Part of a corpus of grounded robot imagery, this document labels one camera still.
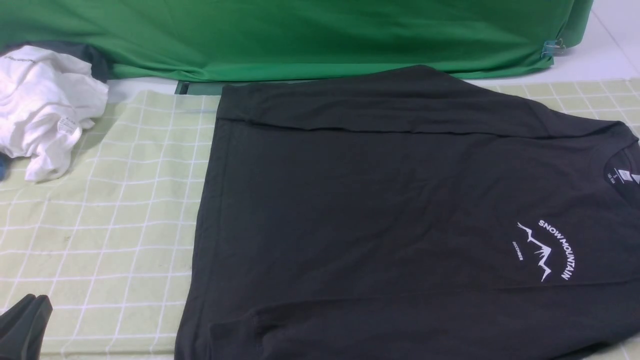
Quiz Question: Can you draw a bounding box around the green checkered table cloth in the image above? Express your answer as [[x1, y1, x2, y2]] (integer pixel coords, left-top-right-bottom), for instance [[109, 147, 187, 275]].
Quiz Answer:
[[1, 79, 639, 360]]

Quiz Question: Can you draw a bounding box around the dark green flat board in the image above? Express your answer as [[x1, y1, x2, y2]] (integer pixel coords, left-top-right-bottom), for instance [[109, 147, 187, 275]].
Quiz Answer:
[[174, 79, 317, 96]]

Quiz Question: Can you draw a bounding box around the crumpled white shirt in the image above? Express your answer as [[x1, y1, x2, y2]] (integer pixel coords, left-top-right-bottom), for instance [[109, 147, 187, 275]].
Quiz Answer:
[[0, 45, 109, 183]]

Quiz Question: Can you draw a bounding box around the dark gray long-sleeve shirt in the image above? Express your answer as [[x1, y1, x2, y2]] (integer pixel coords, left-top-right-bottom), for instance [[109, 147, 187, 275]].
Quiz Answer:
[[174, 65, 640, 360]]

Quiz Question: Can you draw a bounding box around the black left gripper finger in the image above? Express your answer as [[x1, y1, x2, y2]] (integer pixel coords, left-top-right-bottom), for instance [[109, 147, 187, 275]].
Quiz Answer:
[[0, 294, 53, 360]]

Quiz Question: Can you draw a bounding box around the blue object at edge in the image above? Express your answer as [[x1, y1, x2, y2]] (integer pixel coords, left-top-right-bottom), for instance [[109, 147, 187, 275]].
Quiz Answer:
[[0, 153, 9, 182]]

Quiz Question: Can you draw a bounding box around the green backdrop cloth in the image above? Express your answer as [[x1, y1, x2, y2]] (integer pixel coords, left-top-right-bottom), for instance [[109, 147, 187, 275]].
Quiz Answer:
[[0, 0, 594, 82]]

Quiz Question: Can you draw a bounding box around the teal binder clip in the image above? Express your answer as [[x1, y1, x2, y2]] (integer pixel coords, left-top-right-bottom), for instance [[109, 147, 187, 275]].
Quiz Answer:
[[541, 38, 567, 59]]

